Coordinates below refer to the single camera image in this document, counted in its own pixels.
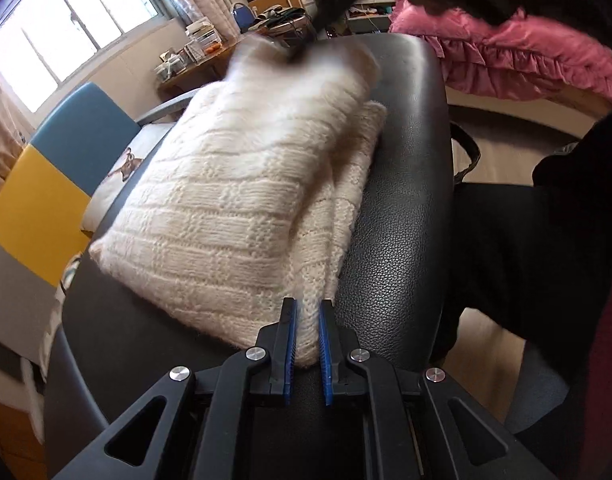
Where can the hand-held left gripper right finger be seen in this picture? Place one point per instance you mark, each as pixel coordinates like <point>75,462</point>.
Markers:
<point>326,360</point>

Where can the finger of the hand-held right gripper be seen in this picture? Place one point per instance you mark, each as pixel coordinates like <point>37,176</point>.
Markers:
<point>298,52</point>

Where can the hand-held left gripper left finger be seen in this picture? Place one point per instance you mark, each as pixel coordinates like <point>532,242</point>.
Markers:
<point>288,360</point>

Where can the cream knitted sweater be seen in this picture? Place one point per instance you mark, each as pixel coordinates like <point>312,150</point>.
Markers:
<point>225,210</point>

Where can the round folding stool with clothes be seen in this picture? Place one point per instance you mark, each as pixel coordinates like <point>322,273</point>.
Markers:
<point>283,22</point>

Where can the person in black clothes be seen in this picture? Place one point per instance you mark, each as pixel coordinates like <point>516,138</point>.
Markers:
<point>536,260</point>

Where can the white bedside cabinet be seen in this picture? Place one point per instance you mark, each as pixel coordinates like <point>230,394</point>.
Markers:
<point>371,15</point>

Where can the blue folding chair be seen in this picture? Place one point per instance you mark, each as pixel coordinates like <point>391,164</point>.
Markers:
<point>241,17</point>

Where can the oranges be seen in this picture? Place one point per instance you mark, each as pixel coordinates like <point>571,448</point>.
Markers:
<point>214,48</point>

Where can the wooden side table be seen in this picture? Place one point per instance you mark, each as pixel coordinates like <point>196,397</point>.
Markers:
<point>190,72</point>

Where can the pink ruffled bedspread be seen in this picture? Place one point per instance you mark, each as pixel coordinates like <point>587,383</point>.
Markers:
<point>511,55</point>

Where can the white deer print pillow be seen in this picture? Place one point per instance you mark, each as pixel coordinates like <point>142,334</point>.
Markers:
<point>130,165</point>

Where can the grey chair seat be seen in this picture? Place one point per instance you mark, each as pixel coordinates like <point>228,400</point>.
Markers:
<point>536,395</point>

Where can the large window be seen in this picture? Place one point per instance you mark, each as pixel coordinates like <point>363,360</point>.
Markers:
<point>70,25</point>

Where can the blue yellow grey sofa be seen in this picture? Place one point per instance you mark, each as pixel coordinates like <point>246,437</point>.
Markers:
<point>80,135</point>

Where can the triangle pattern pillow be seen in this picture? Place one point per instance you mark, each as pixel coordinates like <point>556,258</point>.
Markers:
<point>70,275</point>

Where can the wooden wardrobe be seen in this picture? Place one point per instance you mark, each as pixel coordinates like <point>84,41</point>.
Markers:
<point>10,440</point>

